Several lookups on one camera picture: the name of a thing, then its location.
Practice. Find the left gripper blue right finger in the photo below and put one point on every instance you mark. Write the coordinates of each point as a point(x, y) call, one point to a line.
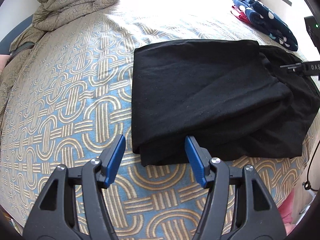
point(199, 159)

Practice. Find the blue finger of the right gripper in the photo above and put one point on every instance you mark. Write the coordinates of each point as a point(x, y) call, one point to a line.
point(291, 66)

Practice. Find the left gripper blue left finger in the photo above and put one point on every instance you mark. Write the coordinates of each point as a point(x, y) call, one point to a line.
point(111, 158)

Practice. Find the black pants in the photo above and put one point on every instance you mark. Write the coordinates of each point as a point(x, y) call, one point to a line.
point(234, 97)

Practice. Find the navy polka dot garment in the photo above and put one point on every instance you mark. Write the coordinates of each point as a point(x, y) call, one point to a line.
point(267, 22)

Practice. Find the pink red folded garment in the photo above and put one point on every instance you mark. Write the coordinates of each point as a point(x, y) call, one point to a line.
point(239, 13)

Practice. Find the red pants of person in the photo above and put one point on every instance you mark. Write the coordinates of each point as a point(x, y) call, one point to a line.
point(285, 210)

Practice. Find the patterned pillow under duvet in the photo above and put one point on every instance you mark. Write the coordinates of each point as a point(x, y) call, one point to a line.
point(29, 37)

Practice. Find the pink pillow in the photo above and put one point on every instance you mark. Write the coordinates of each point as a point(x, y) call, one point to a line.
point(3, 61)

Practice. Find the dark blue headboard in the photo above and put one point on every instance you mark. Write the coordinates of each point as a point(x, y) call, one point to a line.
point(8, 39)

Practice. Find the black camera box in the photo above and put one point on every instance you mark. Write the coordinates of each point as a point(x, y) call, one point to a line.
point(312, 27)

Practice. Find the grey wall switch plate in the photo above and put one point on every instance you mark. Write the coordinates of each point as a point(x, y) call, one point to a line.
point(287, 2)

